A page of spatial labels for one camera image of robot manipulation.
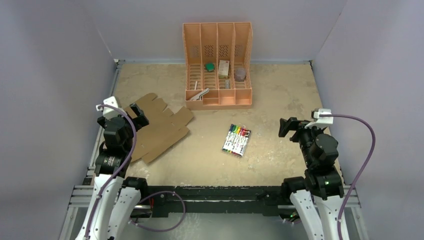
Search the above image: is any brown cardboard box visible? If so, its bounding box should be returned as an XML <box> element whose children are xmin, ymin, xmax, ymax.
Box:
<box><xmin>131</xmin><ymin>93</ymin><xmax>194</xmax><ymax>163</ymax></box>

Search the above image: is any pack of coloured markers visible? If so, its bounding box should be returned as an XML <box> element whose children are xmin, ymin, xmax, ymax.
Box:
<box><xmin>221</xmin><ymin>124</ymin><xmax>252</xmax><ymax>157</ymax></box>

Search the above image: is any orange plastic file organizer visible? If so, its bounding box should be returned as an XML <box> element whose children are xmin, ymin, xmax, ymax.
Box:
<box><xmin>182</xmin><ymin>22</ymin><xmax>253</xmax><ymax>111</ymax></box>

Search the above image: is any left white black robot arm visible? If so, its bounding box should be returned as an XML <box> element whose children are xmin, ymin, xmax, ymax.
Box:
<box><xmin>76</xmin><ymin>103</ymin><xmax>149</xmax><ymax>240</ymax></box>

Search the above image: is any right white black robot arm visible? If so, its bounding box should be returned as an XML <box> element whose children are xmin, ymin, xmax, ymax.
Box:
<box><xmin>278</xmin><ymin>117</ymin><xmax>350</xmax><ymax>240</ymax></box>

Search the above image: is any small carton box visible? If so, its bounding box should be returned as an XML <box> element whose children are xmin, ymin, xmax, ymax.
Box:
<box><xmin>218</xmin><ymin>60</ymin><xmax>230</xmax><ymax>80</ymax></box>

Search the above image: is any white tool in organizer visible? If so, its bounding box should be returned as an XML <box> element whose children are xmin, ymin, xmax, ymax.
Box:
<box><xmin>189</xmin><ymin>88</ymin><xmax>210</xmax><ymax>101</ymax></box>

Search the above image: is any grey round container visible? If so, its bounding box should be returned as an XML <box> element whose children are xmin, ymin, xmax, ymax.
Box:
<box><xmin>234</xmin><ymin>67</ymin><xmax>247</xmax><ymax>82</ymax></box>

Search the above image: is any small clear tube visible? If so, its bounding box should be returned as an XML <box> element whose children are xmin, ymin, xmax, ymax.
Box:
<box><xmin>224</xmin><ymin>79</ymin><xmax>231</xmax><ymax>89</ymax></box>

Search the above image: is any green object in organizer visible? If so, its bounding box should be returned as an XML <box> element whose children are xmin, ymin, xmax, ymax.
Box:
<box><xmin>204</xmin><ymin>62</ymin><xmax>215</xmax><ymax>73</ymax></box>

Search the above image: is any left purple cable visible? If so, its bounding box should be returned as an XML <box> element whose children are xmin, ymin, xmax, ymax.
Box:
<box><xmin>82</xmin><ymin>104</ymin><xmax>186</xmax><ymax>239</ymax></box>

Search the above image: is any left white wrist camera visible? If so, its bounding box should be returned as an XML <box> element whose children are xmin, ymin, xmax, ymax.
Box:
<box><xmin>95</xmin><ymin>96</ymin><xmax>123</xmax><ymax>120</ymax></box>

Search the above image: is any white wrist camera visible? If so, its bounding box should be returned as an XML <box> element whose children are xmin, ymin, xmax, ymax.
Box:
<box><xmin>305</xmin><ymin>108</ymin><xmax>334</xmax><ymax>129</ymax></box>
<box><xmin>95</xmin><ymin>96</ymin><xmax>123</xmax><ymax>120</ymax></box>

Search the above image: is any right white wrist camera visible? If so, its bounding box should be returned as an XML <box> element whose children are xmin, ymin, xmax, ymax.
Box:
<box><xmin>305</xmin><ymin>108</ymin><xmax>334</xmax><ymax>129</ymax></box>

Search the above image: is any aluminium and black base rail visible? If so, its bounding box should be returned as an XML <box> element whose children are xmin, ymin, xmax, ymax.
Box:
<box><xmin>59</xmin><ymin>59</ymin><xmax>370</xmax><ymax>240</ymax></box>

